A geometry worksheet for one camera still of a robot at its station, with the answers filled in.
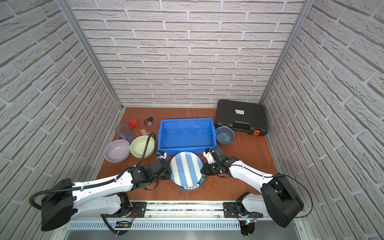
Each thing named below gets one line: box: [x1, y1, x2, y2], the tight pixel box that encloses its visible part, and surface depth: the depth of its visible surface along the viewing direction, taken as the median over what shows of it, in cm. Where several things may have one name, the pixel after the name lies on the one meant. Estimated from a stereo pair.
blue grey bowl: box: [215, 126, 235, 146], surface depth 102 cm
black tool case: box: [215, 99, 268, 136], surface depth 106 cm
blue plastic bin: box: [157, 117, 217, 157], surface depth 105 cm
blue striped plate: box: [169, 151, 204, 187], surface depth 86 cm
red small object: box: [129, 119, 138, 130], surface depth 109 cm
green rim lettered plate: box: [177, 174, 207, 192], surface depth 81 cm
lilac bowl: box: [103, 139, 131, 163], surface depth 92 cm
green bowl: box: [130, 135, 155, 159], surface depth 96 cm
